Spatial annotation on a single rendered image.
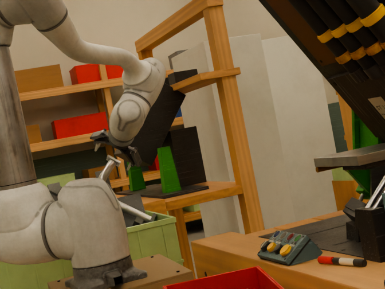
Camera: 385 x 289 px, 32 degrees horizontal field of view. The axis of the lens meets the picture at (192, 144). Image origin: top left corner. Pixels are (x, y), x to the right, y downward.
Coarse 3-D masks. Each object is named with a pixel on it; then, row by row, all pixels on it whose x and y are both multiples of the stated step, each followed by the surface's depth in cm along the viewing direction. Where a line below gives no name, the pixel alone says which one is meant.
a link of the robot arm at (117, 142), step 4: (108, 132) 225; (108, 136) 226; (112, 136) 221; (112, 140) 224; (116, 140) 222; (120, 140) 221; (128, 140) 222; (132, 140) 226; (116, 144) 225; (120, 144) 224; (124, 144) 224; (128, 144) 226
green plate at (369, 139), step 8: (352, 112) 154; (352, 120) 155; (360, 120) 154; (352, 128) 155; (360, 128) 154; (352, 136) 156; (360, 136) 155; (368, 136) 152; (360, 144) 156; (368, 144) 153
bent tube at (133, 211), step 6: (108, 156) 252; (108, 162) 252; (114, 162) 252; (120, 162) 252; (108, 168) 250; (102, 174) 249; (108, 174) 250; (120, 204) 246; (126, 204) 248; (126, 210) 246; (132, 210) 246; (138, 210) 247; (132, 216) 247; (138, 216) 246; (144, 216) 247; (150, 216) 248
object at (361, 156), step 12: (384, 144) 139; (324, 156) 139; (336, 156) 133; (348, 156) 127; (360, 156) 124; (372, 156) 125; (384, 156) 126; (324, 168) 139; (348, 168) 131; (360, 168) 127; (372, 168) 126
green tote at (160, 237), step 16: (144, 224) 224; (160, 224) 226; (128, 240) 223; (144, 240) 224; (160, 240) 226; (176, 240) 228; (144, 256) 224; (176, 256) 227; (0, 272) 210; (16, 272) 212; (32, 272) 213; (48, 272) 215; (64, 272) 216; (0, 288) 210; (16, 288) 212; (32, 288) 213; (48, 288) 214
